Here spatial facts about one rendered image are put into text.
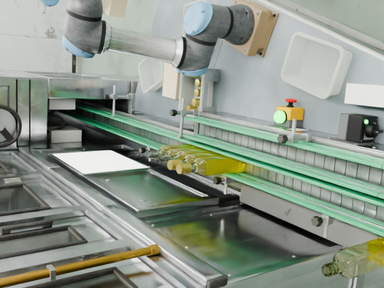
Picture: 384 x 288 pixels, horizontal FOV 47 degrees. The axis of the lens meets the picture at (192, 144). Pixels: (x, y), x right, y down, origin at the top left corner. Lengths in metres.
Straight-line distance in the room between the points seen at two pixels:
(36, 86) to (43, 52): 2.90
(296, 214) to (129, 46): 0.80
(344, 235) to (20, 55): 4.39
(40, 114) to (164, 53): 1.04
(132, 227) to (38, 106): 1.27
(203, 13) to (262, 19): 0.23
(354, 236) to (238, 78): 0.83
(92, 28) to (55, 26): 3.85
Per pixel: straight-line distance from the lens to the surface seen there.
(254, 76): 1.80
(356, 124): 1.40
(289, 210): 1.53
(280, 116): 1.56
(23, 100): 2.44
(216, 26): 1.62
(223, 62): 1.96
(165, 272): 1.13
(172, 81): 2.14
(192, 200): 1.57
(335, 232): 1.43
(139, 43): 1.59
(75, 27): 1.54
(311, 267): 1.32
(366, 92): 1.41
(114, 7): 2.06
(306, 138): 1.42
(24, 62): 5.28
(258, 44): 1.73
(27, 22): 5.29
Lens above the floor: 1.99
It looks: 36 degrees down
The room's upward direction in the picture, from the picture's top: 94 degrees counter-clockwise
